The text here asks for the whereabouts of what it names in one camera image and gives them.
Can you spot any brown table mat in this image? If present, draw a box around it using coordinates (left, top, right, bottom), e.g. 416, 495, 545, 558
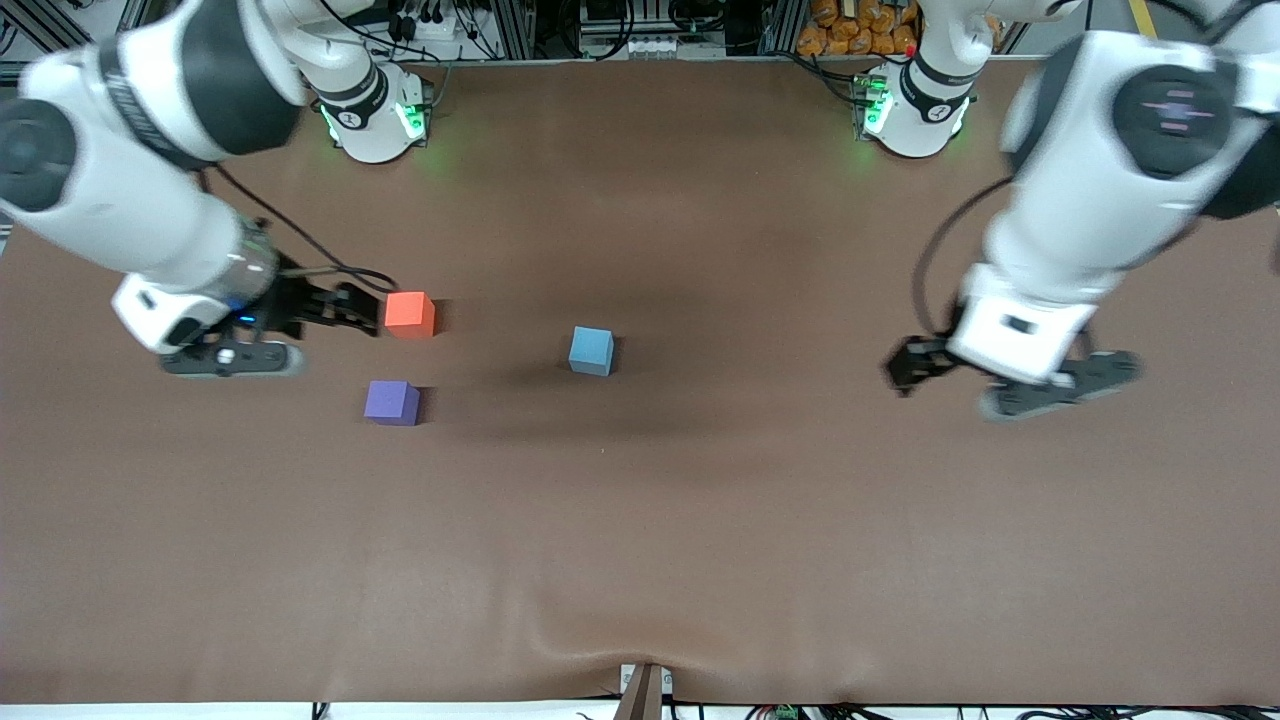
0, 55, 1280, 706

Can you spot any purple foam block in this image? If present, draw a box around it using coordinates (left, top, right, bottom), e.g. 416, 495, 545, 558
364, 380, 422, 427

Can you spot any orange foam block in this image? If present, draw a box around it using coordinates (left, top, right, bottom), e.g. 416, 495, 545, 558
385, 291, 438, 340

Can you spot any blue foam block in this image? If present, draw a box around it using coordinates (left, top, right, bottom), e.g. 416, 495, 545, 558
568, 326, 615, 377

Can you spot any white power strip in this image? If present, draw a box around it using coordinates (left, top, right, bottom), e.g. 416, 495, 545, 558
392, 8, 473, 43

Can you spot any aluminium frame profile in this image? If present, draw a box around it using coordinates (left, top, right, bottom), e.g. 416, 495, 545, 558
480, 0, 537, 59

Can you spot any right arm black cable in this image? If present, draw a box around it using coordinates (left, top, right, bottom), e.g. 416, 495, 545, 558
200, 165, 401, 296

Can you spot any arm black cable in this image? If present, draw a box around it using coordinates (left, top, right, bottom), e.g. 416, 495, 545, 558
912, 178, 1016, 341
200, 165, 401, 296

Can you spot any brown strap clamp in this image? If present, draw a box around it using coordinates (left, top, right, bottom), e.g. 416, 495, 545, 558
615, 662, 673, 720

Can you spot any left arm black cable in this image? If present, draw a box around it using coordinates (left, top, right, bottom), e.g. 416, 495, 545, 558
912, 178, 1016, 341

